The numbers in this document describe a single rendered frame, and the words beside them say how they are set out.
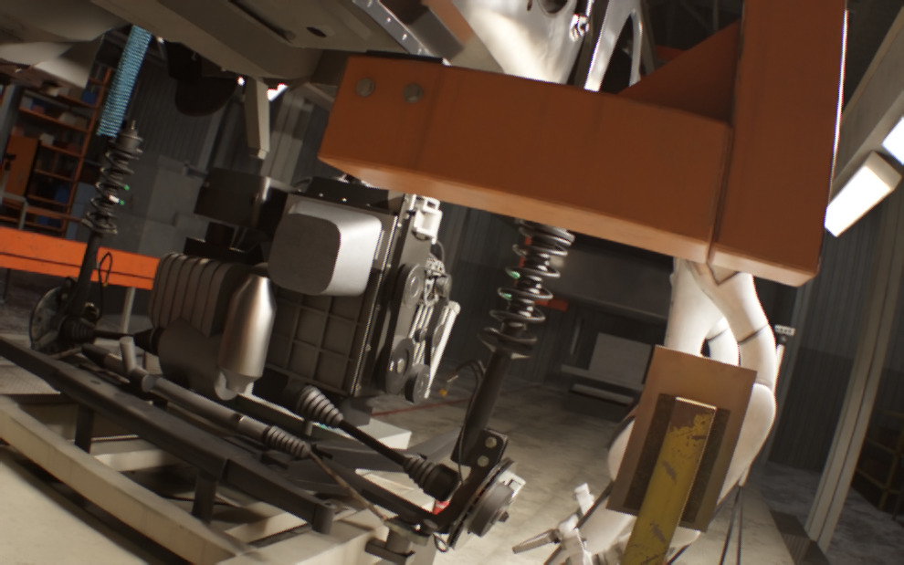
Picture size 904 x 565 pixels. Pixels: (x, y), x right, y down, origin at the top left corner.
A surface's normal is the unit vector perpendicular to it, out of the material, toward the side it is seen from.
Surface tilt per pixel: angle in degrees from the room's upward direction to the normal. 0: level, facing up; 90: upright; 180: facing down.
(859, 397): 90
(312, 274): 90
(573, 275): 90
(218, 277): 76
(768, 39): 90
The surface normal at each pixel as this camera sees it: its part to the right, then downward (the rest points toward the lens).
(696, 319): -0.05, 0.05
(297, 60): 0.88, 0.33
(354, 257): 0.72, 0.18
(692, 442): -0.34, -0.11
